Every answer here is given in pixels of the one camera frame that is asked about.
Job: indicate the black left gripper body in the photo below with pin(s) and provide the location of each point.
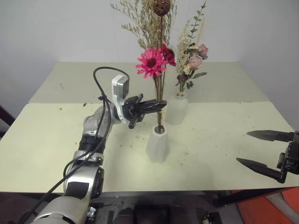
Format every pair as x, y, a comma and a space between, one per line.
130, 109

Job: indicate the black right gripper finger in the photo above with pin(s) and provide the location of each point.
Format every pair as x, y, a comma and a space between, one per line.
261, 168
271, 135

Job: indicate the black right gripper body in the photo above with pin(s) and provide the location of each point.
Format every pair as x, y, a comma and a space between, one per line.
292, 156

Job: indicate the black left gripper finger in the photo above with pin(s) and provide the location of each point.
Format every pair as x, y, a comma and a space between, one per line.
150, 110
153, 103

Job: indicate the pink daisy dried flower bouquet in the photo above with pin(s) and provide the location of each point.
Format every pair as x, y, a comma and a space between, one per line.
151, 62

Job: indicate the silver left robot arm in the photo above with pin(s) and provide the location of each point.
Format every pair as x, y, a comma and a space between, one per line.
79, 186

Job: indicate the pale rose dried flower bouquet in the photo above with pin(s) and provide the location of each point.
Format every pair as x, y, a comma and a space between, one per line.
195, 61

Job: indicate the round bottle-shaped white vase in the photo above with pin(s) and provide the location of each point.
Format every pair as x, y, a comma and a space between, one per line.
176, 109

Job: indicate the tall tapered white vase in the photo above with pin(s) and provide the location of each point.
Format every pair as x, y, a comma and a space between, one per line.
157, 147

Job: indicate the orange object under table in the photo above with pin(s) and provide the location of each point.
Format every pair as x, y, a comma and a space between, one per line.
254, 210

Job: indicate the dark rounded shape under table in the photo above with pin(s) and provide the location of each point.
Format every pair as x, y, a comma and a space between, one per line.
123, 215

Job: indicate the dark brown furniture piece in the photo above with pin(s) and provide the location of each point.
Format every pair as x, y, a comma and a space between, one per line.
5, 121

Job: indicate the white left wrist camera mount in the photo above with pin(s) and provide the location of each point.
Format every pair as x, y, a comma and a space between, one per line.
115, 93

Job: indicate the black table frame bar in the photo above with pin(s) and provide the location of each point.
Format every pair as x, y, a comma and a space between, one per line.
243, 194

